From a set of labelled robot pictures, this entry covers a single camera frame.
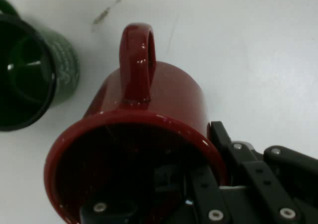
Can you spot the dark green enamel mug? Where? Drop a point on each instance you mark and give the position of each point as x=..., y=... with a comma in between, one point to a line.
x=62, y=67

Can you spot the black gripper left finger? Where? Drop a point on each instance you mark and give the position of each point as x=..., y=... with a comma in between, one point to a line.
x=206, y=196

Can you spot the red enamel mug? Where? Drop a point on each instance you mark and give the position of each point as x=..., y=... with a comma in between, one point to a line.
x=161, y=92

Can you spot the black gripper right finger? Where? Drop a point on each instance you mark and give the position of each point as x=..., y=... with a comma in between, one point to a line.
x=261, y=179

